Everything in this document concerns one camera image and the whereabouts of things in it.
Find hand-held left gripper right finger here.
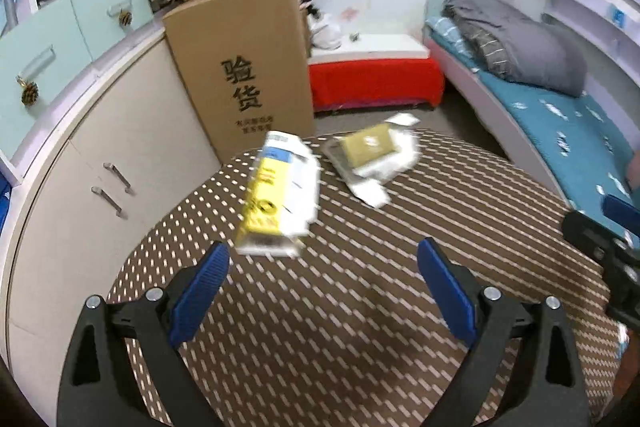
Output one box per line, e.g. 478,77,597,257
417,237,591,427

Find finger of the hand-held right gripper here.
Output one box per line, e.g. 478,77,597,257
562,211,640,265
603,194,640,240

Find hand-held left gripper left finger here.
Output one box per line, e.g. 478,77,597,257
56,242,231,427

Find yellow white packet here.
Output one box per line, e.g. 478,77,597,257
235,131,321,258

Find person's right hand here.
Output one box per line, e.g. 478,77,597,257
619,334,640,408

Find brown polka dot tablecloth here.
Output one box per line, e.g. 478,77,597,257
107,129,623,427

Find bed with teal cover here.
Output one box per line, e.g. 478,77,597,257
425,17,640,248

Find olive white packet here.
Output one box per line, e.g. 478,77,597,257
322,114,421,208

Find white curved cabinet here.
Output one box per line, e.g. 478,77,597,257
0,27,223,427

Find grey duvet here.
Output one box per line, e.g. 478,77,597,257
442,0,588,96

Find blue bag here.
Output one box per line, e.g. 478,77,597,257
0,179,12,233

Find red covered bench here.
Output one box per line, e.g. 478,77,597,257
306,33,446,112

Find cardboard box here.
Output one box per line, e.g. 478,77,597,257
162,0,316,162

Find light blue pillow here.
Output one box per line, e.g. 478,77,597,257
425,17,481,68

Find white plastic bag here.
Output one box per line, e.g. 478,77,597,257
307,12,343,50

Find white wall shelves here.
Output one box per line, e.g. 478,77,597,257
542,0,640,72

